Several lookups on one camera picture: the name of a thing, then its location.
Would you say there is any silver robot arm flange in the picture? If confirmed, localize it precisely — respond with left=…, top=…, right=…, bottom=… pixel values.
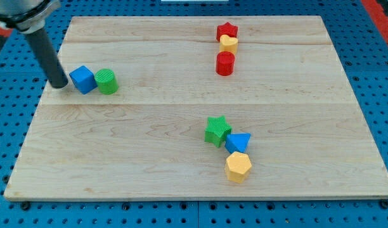
left=0, top=0, right=61, bottom=34

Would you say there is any green star block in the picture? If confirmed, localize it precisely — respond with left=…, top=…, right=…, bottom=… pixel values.
left=204, top=115, right=232, bottom=148

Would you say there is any blue triangle block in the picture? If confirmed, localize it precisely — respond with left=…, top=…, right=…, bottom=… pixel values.
left=225, top=133, right=251, bottom=153

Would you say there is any yellow hexagon block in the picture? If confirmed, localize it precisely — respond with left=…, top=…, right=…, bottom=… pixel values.
left=224, top=151, right=252, bottom=183

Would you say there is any red star block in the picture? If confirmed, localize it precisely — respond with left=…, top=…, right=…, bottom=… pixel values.
left=216, top=22, right=238, bottom=42

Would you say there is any wooden board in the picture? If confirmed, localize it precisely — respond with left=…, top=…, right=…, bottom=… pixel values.
left=4, top=16, right=388, bottom=202

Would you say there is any red cylinder block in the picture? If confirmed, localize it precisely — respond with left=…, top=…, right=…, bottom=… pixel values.
left=216, top=51, right=235, bottom=76

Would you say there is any yellow heart block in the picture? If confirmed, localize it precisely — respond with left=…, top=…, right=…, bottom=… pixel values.
left=219, top=34, right=238, bottom=54

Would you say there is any green cylinder block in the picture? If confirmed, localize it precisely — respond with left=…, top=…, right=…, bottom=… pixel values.
left=94, top=68, right=119, bottom=95

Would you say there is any blue cube block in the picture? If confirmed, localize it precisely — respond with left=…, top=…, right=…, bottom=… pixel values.
left=70, top=65, right=97, bottom=94

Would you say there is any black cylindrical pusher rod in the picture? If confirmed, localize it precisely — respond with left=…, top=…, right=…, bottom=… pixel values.
left=25, top=28, right=68, bottom=89

